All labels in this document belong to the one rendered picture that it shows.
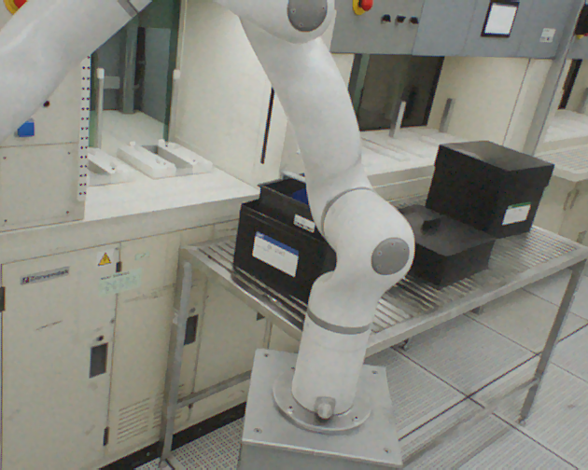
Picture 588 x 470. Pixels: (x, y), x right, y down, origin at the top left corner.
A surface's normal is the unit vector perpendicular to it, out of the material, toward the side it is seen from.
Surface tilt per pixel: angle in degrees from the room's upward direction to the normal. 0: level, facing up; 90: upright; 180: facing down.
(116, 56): 90
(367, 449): 0
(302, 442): 0
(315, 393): 90
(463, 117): 90
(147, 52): 90
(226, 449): 0
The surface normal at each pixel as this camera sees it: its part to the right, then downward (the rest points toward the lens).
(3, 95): 0.64, 0.10
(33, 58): 0.77, -0.18
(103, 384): 0.68, 0.39
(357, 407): 0.16, -0.91
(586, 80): -0.72, 0.16
